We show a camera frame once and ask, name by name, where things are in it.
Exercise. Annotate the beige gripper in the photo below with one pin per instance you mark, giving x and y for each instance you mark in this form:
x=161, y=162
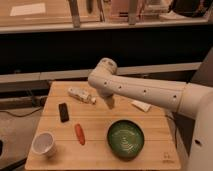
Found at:
x=110, y=102

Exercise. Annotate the black power strip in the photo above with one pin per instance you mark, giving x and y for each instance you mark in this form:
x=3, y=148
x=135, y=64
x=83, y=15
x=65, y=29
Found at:
x=22, y=102

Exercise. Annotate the white paper sheet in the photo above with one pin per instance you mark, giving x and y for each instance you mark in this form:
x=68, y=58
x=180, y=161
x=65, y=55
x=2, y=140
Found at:
x=37, y=8

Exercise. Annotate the red carrot toy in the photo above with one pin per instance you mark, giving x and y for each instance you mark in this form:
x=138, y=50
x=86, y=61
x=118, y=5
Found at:
x=80, y=134

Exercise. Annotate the black eraser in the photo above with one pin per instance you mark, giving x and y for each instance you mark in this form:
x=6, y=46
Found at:
x=63, y=110

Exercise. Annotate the grey metal post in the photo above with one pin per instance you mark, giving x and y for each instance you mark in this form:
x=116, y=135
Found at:
x=132, y=12
x=75, y=13

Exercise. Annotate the grey metal post right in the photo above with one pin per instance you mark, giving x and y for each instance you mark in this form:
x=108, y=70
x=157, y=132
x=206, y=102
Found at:
x=132, y=12

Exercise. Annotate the white cup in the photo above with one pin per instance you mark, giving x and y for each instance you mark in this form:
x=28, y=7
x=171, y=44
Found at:
x=44, y=144

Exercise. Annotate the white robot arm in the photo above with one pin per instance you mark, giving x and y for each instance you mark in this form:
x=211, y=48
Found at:
x=189, y=99

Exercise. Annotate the green bowl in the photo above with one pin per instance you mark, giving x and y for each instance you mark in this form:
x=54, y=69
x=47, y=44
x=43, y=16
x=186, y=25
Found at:
x=125, y=139

